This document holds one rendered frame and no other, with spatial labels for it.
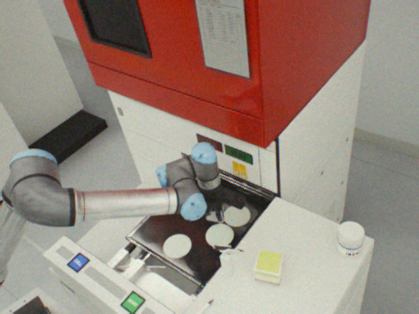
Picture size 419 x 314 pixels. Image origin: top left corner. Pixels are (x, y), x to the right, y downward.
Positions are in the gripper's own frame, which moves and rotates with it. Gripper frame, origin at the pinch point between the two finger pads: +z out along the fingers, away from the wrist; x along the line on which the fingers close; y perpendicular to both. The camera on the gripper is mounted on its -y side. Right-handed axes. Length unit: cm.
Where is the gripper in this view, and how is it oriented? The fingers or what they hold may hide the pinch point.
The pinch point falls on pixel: (223, 220)
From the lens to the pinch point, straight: 150.2
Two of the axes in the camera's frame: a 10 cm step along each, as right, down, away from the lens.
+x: -1.3, 6.9, -7.1
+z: 1.4, 7.2, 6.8
